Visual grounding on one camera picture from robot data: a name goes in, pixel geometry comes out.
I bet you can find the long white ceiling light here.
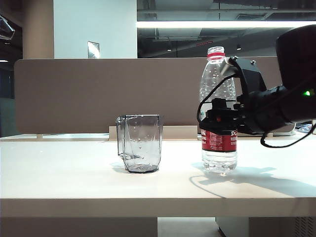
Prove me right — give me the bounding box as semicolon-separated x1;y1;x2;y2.
137;21;316;29

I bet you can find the grey transparent plastic cup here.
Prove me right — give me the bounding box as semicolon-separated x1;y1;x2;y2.
116;114;164;174

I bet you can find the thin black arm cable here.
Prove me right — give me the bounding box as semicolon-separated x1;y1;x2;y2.
260;74;316;149

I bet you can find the clear water bottle red label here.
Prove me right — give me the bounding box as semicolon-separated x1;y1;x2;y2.
199;46;238;176

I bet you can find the ceiling air vent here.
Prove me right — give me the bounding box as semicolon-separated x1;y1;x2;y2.
236;13;267;21

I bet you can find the beige desk support panel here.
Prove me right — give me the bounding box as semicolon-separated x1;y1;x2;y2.
0;217;158;237

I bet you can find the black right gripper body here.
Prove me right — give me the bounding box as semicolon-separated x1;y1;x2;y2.
233;95;267;136

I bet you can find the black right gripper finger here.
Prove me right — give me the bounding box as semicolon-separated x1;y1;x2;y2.
199;98;239;136

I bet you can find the silver wall plaque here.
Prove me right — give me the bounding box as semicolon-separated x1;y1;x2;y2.
87;40;100;59

